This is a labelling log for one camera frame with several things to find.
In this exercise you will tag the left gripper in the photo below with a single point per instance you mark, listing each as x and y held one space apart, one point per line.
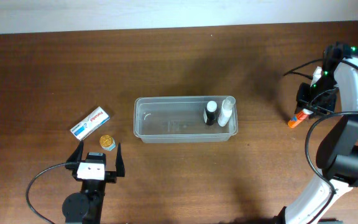
110 177

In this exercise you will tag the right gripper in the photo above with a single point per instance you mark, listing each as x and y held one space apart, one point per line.
317 104

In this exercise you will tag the orange tube white cap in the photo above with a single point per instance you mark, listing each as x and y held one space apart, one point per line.
299 117

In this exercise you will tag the white Panadol box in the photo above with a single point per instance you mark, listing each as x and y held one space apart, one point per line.
90 123

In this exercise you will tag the white spray bottle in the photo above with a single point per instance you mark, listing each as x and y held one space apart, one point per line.
227 108

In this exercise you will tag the dark bottle white cap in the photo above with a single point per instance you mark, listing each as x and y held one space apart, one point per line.
209 113

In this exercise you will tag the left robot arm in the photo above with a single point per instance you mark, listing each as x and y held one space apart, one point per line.
86 205

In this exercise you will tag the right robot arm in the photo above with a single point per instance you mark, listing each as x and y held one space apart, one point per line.
331 144

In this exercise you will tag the clear plastic container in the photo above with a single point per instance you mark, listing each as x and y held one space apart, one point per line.
179 119

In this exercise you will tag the small jar gold lid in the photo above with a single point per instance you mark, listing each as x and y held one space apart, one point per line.
107 142

